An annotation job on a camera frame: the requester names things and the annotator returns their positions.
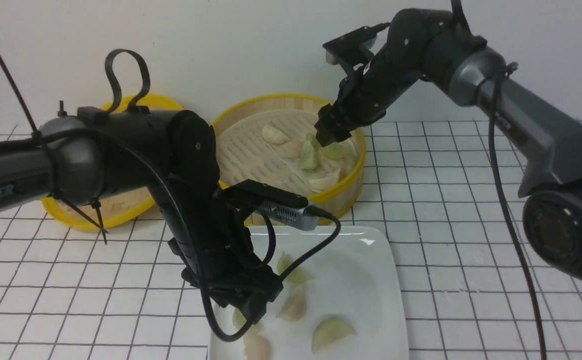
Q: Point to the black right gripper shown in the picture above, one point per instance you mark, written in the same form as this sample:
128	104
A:
380	83

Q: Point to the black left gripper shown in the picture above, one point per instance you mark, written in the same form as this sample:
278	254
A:
216	247

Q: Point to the white dumpling steamer front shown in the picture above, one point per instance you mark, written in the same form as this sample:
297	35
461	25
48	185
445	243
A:
326	182

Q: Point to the white dumpling steamer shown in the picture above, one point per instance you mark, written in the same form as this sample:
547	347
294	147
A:
273	136
326	182

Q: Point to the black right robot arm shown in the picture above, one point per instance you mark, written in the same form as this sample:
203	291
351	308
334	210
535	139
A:
462	65

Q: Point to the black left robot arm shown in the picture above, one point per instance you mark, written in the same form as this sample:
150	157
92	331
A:
96	155

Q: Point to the green dumpling plate top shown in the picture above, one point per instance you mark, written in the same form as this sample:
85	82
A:
298	275

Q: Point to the green dumpling plate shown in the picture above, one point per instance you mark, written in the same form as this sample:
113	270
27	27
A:
298	275
238	319
329	331

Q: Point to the green dumpling plate left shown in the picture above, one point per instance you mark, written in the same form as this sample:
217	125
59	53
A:
238	319

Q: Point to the pink dumpling plate centre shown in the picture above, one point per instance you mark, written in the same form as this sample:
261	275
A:
295	306

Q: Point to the pink dumpling plate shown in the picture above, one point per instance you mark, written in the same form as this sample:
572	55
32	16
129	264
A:
256	347
295	306

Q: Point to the pink dumpling plate bottom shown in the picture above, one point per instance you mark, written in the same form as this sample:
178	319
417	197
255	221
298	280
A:
256	347

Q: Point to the green dumpling plate lower right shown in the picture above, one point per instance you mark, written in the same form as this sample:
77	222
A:
329	331

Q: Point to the small green dumpling steamer top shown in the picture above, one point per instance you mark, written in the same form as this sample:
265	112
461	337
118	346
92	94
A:
311	138

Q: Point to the pink dumpling in steamer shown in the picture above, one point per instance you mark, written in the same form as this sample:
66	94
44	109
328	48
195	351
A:
290	150

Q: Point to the white dumpling steamer top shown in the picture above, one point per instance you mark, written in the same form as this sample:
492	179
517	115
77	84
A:
273	136

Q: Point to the bamboo steamer basket yellow rim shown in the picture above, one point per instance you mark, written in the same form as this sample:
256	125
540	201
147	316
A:
242	154

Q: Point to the bamboo steamer lid yellow rim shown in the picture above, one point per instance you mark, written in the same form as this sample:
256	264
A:
121	208

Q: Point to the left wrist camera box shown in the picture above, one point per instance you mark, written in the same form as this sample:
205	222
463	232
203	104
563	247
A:
289	209

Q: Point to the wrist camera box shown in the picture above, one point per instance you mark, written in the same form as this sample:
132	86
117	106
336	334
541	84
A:
289	209
354	47

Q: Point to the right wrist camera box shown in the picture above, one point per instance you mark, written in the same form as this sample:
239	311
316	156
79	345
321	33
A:
354	47

